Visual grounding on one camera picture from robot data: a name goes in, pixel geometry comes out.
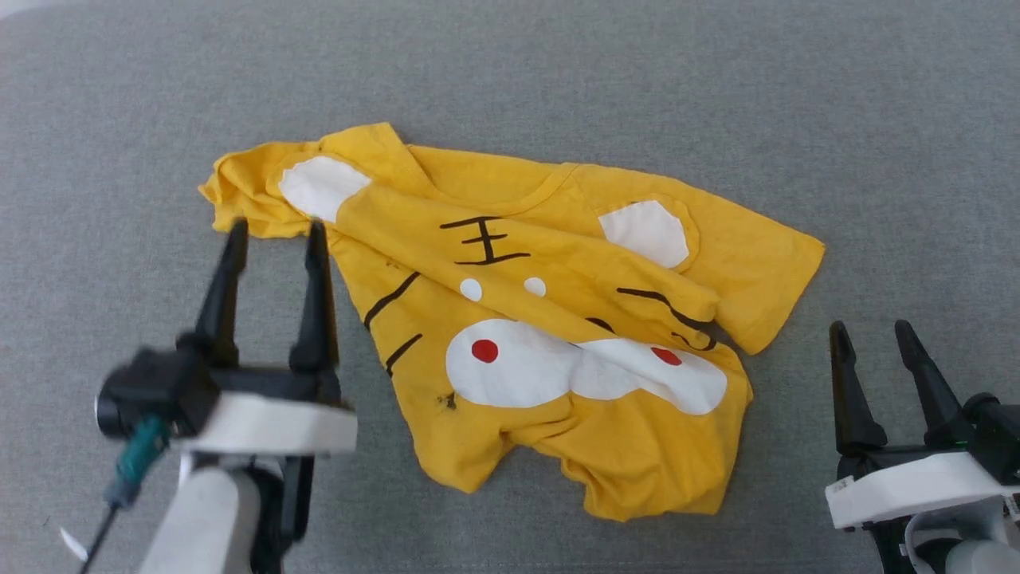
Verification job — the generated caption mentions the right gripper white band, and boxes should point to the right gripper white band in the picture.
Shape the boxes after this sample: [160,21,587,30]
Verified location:
[826,320,1020,531]

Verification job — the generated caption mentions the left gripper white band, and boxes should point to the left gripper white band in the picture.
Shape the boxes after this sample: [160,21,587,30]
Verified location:
[179,219,358,457]

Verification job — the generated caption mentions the yellow tiger print t-shirt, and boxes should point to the yellow tiger print t-shirt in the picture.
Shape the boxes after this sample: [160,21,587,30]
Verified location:
[199,122,826,523]

